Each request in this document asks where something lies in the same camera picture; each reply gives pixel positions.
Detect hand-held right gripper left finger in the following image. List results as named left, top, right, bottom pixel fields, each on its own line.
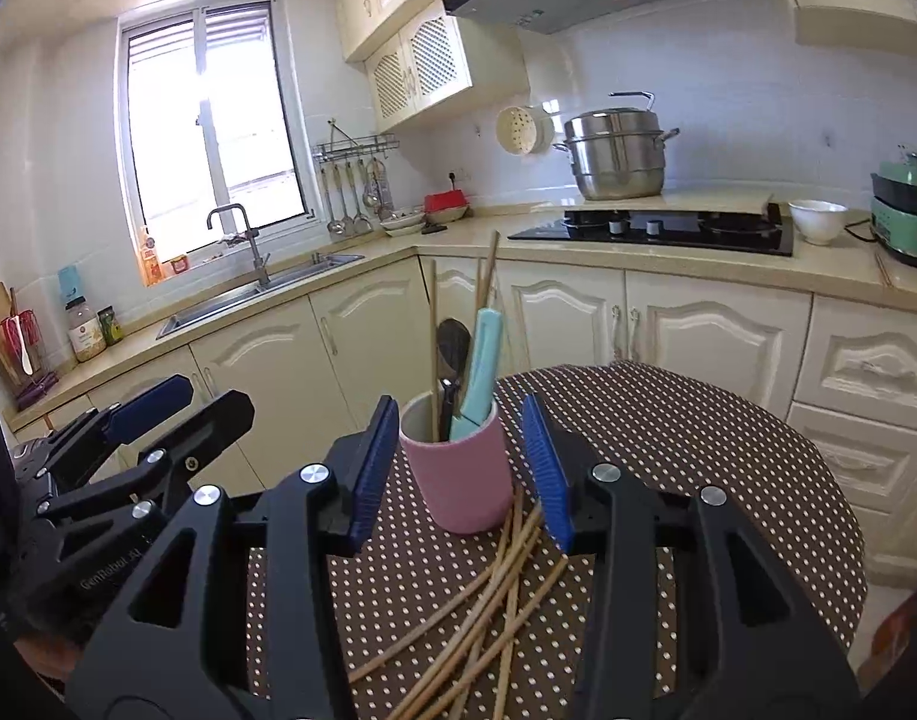
left=68, top=394, right=401, bottom=720

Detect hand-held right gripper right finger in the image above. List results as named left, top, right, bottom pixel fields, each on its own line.
left=520, top=394, right=861, bottom=720

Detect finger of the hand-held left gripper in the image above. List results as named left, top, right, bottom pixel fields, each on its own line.
left=38, top=390, right=256, bottom=526
left=49, top=375, right=194, bottom=481

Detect pink cup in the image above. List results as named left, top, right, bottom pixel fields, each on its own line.
left=398, top=394, right=516, bottom=535

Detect black handled utensil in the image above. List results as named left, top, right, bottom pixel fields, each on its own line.
left=437, top=379, right=466, bottom=442

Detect group of wooden chopsticks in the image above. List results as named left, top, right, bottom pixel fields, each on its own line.
left=349, top=484, right=572, bottom=720

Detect light blue sheathed knife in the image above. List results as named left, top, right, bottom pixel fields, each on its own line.
left=449, top=307, right=506, bottom=445

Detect metal spoon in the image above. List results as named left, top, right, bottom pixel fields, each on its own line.
left=436, top=319, right=472, bottom=398

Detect holder with red utensils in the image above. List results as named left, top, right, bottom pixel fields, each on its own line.
left=0, top=307, right=50, bottom=391

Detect person's left hand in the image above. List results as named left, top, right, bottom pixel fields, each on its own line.
left=12, top=630, right=85, bottom=691

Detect bottles beside window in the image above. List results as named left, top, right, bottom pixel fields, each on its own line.
left=66, top=298, right=107, bottom=362

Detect purple object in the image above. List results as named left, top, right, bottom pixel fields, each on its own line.
left=14, top=371, right=61, bottom=410

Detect stainless steel sink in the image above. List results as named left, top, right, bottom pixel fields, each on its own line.
left=156, top=251, right=365, bottom=338

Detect orange bottle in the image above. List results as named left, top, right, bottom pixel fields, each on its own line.
left=137, top=225, right=164, bottom=286

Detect polka dot round table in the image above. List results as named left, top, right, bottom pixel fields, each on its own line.
left=244, top=361, right=868, bottom=720

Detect metal faucet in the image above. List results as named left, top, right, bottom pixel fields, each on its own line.
left=205, top=202, right=274, bottom=293

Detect cream lower kitchen cabinets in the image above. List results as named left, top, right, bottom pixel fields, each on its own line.
left=12, top=255, right=917, bottom=593

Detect hanging metal ladle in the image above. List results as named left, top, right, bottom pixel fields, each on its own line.
left=323, top=163, right=347, bottom=235

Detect hanging metal spatula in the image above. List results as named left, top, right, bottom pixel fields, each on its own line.
left=351, top=161, right=374, bottom=235

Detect black gas stove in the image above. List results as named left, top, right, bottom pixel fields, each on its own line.
left=507, top=202, right=796, bottom=257

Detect beige kitchen countertop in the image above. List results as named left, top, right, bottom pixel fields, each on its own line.
left=4, top=187, right=917, bottom=413

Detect white dish with food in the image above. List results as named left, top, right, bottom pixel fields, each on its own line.
left=379, top=208, right=427, bottom=236

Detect white framed window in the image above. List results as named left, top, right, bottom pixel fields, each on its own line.
left=115, top=0, right=313, bottom=271

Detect red container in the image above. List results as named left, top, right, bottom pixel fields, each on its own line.
left=423, top=191, right=471, bottom=224

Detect stainless steel steamer pot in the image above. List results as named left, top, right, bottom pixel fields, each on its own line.
left=552, top=90, right=681, bottom=201

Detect beige board under pot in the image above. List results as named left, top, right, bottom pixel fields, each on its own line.
left=564, top=190, right=775, bottom=217

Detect cream perforated steamer plate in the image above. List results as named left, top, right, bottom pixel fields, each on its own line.
left=496, top=105, right=556, bottom=158

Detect white bowl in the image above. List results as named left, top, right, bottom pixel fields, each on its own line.
left=787, top=199, right=850, bottom=246

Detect dark brown object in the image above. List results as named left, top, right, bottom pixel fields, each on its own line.
left=856, top=581, right=917, bottom=698

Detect green electric cooker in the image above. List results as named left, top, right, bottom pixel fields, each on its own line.
left=870, top=146, right=917, bottom=272

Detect metal wall utensil rack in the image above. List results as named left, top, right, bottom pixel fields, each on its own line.
left=312, top=118, right=401, bottom=166

